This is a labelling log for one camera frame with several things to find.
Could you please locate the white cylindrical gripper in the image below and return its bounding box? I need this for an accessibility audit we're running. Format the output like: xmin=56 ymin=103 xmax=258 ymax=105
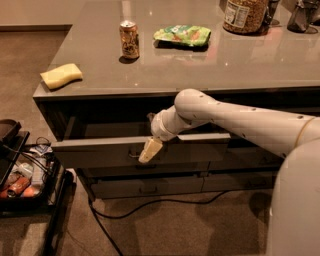
xmin=139 ymin=108 xmax=182 ymax=163

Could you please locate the grey top drawer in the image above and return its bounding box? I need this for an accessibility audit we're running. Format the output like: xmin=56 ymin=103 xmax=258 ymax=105
xmin=52 ymin=117 xmax=231 ymax=168

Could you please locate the grey drawer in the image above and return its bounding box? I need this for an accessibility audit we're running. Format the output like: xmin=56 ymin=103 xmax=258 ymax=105
xmin=52 ymin=117 xmax=231 ymax=168
xmin=91 ymin=176 xmax=203 ymax=199
xmin=81 ymin=161 xmax=210 ymax=178

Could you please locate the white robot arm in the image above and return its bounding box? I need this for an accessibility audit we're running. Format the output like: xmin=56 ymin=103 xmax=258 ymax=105
xmin=139 ymin=89 xmax=320 ymax=256

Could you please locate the grey bottom left drawer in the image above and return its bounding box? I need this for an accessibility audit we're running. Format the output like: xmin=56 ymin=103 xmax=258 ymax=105
xmin=91 ymin=176 xmax=203 ymax=199

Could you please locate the grey middle left drawer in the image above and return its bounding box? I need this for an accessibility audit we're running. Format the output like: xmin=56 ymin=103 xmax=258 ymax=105
xmin=81 ymin=161 xmax=210 ymax=178

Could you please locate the grey cabinet counter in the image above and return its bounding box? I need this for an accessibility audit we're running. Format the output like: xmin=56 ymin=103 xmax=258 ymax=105
xmin=34 ymin=0 xmax=320 ymax=199

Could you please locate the orange soda can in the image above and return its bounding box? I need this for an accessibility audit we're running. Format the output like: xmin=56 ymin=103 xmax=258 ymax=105
xmin=119 ymin=20 xmax=140 ymax=59

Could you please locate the yellow sponge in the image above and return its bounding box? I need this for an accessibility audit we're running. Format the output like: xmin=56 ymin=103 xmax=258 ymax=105
xmin=40 ymin=63 xmax=83 ymax=90

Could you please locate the green chip bag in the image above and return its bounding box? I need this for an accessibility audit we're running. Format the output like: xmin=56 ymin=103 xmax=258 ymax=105
xmin=153 ymin=25 xmax=211 ymax=47

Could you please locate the black cluttered bin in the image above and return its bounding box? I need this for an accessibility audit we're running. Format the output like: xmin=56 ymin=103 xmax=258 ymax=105
xmin=0 ymin=145 xmax=63 ymax=212

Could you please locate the large snack jar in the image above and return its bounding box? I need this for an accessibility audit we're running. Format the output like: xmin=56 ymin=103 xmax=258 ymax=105
xmin=223 ymin=0 xmax=268 ymax=34

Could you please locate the dark stemmed glass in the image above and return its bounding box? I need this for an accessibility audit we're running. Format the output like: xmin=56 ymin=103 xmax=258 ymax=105
xmin=264 ymin=0 xmax=280 ymax=25

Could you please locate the dark glass pitcher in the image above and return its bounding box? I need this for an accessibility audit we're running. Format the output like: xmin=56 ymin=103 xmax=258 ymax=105
xmin=287 ymin=0 xmax=320 ymax=34

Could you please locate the black floor cable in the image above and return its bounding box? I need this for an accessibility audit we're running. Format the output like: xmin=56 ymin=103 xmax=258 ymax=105
xmin=87 ymin=189 xmax=234 ymax=256

